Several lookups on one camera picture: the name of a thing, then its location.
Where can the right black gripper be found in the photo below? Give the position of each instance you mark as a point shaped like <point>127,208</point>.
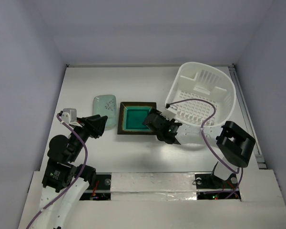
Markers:
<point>162,125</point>

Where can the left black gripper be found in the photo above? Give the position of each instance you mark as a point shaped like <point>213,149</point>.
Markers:
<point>94,124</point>

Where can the light green speckled plate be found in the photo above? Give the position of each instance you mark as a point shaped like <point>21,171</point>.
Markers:
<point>106,105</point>

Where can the black plain plate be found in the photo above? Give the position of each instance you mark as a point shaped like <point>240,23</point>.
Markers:
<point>132,116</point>

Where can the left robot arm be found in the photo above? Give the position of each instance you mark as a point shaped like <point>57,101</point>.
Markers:
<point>67,175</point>

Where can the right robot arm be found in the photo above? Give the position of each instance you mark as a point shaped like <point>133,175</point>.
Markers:
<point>231,145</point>

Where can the white plastic dish rack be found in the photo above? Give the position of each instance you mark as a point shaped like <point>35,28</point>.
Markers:
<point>194,85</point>

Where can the foil covered front board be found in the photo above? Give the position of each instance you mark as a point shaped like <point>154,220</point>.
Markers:
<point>261,207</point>

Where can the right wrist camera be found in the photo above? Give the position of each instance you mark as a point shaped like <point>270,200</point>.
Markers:
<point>170,111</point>

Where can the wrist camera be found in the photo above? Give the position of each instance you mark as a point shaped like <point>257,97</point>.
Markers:
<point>170,111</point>
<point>69,115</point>

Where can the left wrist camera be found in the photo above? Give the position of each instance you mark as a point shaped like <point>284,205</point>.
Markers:
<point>69,115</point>

